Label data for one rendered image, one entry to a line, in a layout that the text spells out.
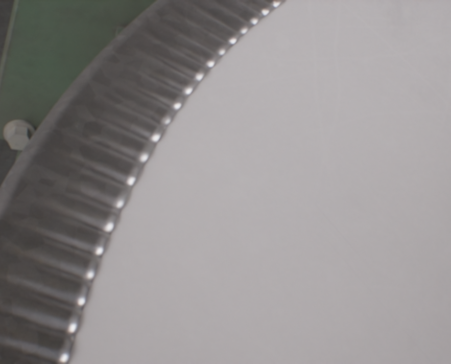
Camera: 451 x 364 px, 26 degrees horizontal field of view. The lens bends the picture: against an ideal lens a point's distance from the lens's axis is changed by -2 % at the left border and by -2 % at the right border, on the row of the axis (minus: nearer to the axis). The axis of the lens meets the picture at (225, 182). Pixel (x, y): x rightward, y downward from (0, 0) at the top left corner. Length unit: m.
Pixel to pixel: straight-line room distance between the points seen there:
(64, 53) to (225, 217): 0.67
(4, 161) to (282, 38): 0.73
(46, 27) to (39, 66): 0.05
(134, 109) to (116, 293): 0.10
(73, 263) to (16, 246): 0.02
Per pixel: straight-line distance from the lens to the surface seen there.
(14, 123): 1.11
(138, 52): 0.45
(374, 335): 0.38
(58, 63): 1.06
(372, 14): 0.54
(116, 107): 0.42
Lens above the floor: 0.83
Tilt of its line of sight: 42 degrees down
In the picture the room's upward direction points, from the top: 171 degrees clockwise
